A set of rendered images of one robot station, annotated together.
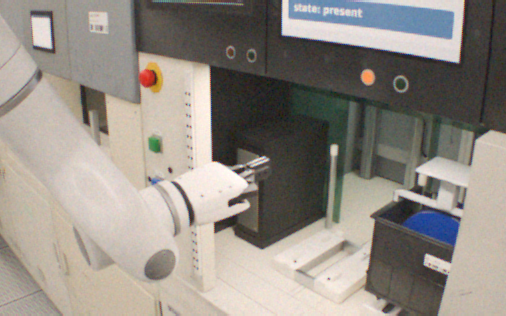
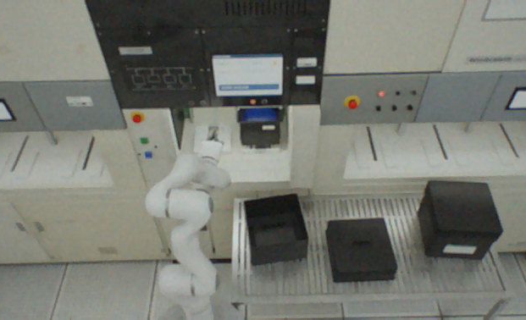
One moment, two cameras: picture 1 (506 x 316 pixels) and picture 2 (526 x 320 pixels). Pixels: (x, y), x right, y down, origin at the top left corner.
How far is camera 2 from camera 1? 1.61 m
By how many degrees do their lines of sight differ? 46
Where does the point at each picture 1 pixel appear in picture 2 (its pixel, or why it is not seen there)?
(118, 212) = (224, 176)
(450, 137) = not seen: hidden behind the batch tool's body
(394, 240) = (249, 126)
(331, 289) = (226, 151)
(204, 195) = (216, 154)
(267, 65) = (211, 104)
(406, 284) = (257, 137)
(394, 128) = not seen: hidden behind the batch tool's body
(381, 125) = not seen: hidden behind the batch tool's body
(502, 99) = (295, 99)
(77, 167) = (210, 173)
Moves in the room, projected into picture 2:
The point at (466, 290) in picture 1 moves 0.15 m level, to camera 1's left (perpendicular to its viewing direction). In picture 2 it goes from (297, 142) to (276, 160)
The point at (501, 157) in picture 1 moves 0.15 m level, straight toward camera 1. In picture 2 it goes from (300, 115) to (312, 139)
